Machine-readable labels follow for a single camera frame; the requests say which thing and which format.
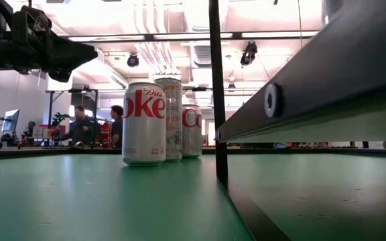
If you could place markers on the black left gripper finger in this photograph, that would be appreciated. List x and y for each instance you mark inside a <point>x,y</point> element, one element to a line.
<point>69,53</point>

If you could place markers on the silver Diet Coke can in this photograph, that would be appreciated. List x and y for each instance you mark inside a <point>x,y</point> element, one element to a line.
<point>144,134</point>
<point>193,140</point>

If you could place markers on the Celsius energy drink can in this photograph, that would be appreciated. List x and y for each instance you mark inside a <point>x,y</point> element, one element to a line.
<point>174,140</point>

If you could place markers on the silver shelf bolt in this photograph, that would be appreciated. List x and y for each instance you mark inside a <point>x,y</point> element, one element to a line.
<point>273,100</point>

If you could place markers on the computer monitor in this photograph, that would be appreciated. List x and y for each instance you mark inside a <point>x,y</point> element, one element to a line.
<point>11,120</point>

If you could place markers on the person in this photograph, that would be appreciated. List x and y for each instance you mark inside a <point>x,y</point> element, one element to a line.
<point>116,127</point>
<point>80,129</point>

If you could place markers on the black overhead crossbar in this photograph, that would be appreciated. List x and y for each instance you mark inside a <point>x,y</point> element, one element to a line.
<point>149,37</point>

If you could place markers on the red storage bins rack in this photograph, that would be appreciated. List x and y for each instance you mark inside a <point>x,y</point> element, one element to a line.
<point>106,132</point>

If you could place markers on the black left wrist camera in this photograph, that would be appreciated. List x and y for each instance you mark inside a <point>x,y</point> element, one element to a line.
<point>35,20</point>

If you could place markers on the black ceiling-mounted camera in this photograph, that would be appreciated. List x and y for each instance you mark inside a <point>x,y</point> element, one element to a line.
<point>132,60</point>
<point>248,53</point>

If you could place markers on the black workstation frame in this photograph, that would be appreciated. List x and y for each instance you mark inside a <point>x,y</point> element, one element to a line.
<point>50,117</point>

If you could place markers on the black foreground frame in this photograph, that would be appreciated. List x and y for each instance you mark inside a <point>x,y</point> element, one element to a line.
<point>330,67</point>

